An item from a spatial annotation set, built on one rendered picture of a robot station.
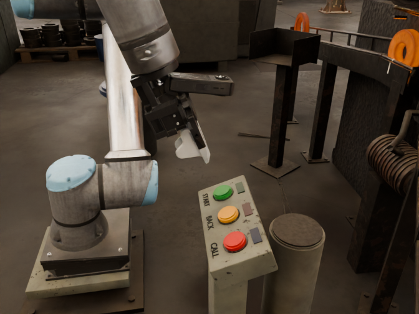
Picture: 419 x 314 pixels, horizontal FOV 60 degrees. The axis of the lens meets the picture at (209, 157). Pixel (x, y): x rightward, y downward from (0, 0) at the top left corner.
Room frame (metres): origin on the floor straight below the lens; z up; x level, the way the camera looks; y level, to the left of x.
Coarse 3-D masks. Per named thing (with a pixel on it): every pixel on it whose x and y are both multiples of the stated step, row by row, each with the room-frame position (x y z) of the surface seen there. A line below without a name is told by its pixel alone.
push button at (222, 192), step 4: (216, 188) 0.64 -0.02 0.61; (220, 188) 0.63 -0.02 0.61; (224, 188) 0.63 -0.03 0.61; (228, 188) 0.63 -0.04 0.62; (216, 192) 0.63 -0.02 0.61; (220, 192) 0.62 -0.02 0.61; (224, 192) 0.62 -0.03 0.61; (228, 192) 0.62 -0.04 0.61; (216, 196) 0.61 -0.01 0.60; (220, 196) 0.61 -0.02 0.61; (224, 196) 0.61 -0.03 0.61
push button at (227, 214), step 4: (224, 208) 0.57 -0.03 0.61; (228, 208) 0.56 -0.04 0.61; (232, 208) 0.56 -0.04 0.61; (220, 212) 0.56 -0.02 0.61; (224, 212) 0.55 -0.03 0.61; (228, 212) 0.55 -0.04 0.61; (232, 212) 0.55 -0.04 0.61; (236, 212) 0.55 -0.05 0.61; (220, 216) 0.55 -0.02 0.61; (224, 216) 0.54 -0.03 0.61; (228, 216) 0.54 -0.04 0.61; (232, 216) 0.54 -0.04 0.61; (236, 216) 0.54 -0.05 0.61; (220, 220) 0.54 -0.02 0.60; (224, 220) 0.54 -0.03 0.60; (228, 220) 0.53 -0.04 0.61; (232, 220) 0.53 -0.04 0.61
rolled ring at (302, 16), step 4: (300, 12) 2.40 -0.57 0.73; (304, 12) 2.38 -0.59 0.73; (300, 16) 2.39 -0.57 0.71; (304, 16) 2.34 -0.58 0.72; (308, 16) 2.34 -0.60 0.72; (296, 20) 2.45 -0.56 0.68; (300, 20) 2.43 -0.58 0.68; (304, 20) 2.32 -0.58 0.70; (308, 20) 2.32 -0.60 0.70; (296, 24) 2.45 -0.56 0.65; (300, 24) 2.45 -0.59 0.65; (304, 24) 2.30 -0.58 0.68; (308, 24) 2.30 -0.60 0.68; (296, 28) 2.45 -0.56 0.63; (300, 28) 2.45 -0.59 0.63; (304, 28) 2.30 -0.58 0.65; (308, 28) 2.30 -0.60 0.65
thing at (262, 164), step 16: (256, 32) 1.83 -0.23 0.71; (272, 32) 1.91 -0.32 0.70; (288, 32) 1.88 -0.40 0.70; (304, 32) 1.81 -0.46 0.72; (256, 48) 1.84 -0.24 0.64; (272, 48) 1.92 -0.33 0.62; (288, 48) 1.87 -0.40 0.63; (304, 48) 1.66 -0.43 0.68; (288, 64) 1.64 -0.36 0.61; (288, 80) 1.73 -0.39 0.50; (288, 96) 1.74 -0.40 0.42; (272, 112) 1.76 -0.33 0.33; (288, 112) 1.75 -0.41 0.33; (272, 128) 1.75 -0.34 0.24; (272, 144) 1.74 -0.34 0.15; (272, 160) 1.73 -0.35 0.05; (288, 160) 1.81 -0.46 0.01; (272, 176) 1.64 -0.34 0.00
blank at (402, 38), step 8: (400, 32) 1.34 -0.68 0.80; (408, 32) 1.29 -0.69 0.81; (416, 32) 1.28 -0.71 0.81; (392, 40) 1.37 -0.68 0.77; (400, 40) 1.32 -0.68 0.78; (408, 40) 1.28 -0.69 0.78; (416, 40) 1.25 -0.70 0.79; (392, 48) 1.36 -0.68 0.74; (400, 48) 1.34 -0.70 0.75; (408, 48) 1.27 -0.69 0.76; (416, 48) 1.24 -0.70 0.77; (392, 56) 1.35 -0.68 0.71; (400, 56) 1.34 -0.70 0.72; (408, 56) 1.26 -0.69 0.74; (416, 56) 1.23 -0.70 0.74; (408, 64) 1.25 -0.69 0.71; (416, 64) 1.24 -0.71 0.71
